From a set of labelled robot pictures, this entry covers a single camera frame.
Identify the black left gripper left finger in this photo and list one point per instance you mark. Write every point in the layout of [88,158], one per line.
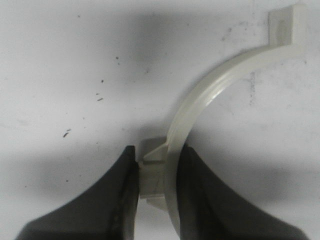
[105,211]

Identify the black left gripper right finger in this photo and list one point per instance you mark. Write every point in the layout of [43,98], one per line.
[211,210]

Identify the white clamp half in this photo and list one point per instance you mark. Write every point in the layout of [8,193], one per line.
[286,39]

